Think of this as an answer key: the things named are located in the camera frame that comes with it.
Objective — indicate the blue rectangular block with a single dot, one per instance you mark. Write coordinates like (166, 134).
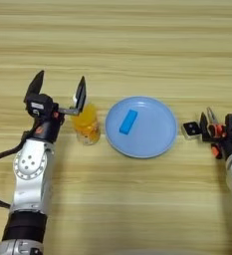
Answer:
(128, 122)

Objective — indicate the light blue round plate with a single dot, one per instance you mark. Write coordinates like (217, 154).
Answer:
(144, 142)

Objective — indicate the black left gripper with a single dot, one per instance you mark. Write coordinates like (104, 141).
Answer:
(49, 127)

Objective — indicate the black cube with white base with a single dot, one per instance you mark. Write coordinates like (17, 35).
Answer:
(191, 130)

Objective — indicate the orange juice bottle white cap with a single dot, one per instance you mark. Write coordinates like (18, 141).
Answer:
(86, 127)

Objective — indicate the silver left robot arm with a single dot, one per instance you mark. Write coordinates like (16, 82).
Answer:
(29, 186)

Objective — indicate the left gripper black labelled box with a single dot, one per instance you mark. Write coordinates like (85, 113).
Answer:
(38, 104)

